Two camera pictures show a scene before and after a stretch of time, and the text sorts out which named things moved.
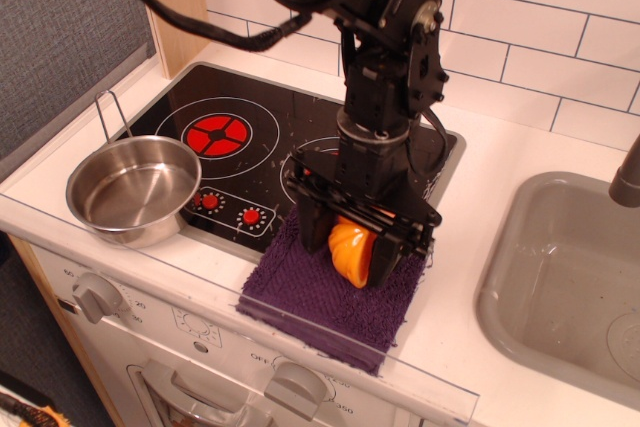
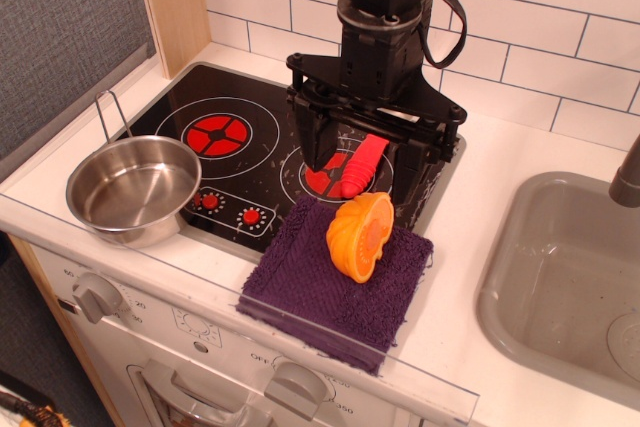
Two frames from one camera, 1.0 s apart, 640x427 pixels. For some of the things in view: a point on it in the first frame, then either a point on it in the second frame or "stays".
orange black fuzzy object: (32, 414) stays
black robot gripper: (370, 184) -> (379, 75)
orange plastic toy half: (352, 247) stays
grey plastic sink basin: (558, 282) stays
